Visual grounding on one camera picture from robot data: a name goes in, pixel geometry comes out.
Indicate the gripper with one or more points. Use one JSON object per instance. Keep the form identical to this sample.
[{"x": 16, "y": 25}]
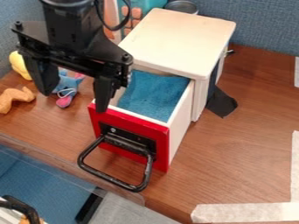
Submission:
[{"x": 105, "y": 58}]

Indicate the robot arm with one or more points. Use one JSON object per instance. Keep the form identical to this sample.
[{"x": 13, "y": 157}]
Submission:
[{"x": 68, "y": 23}]

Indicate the drawer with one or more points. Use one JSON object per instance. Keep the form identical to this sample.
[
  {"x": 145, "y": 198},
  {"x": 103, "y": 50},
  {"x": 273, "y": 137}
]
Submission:
[{"x": 152, "y": 96}]

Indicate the blue plush toy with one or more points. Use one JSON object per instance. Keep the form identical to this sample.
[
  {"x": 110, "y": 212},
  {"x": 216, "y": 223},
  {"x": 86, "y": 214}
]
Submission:
[{"x": 68, "y": 86}]

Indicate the yellow toy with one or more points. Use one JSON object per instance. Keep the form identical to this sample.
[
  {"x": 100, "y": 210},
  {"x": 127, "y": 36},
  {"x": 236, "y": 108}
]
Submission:
[{"x": 19, "y": 65}]

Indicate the orange toy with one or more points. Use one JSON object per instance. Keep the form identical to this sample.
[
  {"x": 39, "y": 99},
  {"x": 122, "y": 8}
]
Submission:
[{"x": 13, "y": 97}]

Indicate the cabinet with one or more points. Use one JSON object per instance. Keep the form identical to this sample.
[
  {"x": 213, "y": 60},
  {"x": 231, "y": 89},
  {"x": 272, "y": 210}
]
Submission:
[{"x": 179, "y": 40}]

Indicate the silver can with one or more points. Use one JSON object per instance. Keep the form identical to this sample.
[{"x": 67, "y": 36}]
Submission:
[{"x": 182, "y": 6}]

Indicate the black cloth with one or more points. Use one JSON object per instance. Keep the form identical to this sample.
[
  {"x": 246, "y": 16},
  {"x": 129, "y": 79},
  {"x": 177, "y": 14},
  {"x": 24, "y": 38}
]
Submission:
[{"x": 222, "y": 102}]

